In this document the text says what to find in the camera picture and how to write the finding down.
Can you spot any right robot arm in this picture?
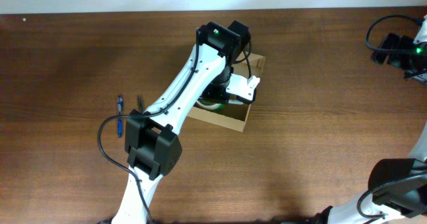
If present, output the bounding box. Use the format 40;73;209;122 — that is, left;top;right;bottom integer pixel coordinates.
307;17;426;224

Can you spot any green tape roll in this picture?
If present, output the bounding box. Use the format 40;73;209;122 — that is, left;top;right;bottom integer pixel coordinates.
213;103;226;112

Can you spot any cardboard box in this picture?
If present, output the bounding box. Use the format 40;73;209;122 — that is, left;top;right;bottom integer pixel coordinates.
188;54;266;132

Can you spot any dark grey pen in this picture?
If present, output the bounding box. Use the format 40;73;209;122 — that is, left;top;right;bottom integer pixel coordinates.
137;95;144;113

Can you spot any blue ballpoint pen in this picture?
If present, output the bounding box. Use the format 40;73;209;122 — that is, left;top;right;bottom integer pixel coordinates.
117;95;123;138

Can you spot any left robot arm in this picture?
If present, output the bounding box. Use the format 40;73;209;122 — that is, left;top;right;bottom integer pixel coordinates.
111;21;260;223

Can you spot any white masking tape roll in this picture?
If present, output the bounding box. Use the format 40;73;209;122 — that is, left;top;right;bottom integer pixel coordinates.
196;99;222;111

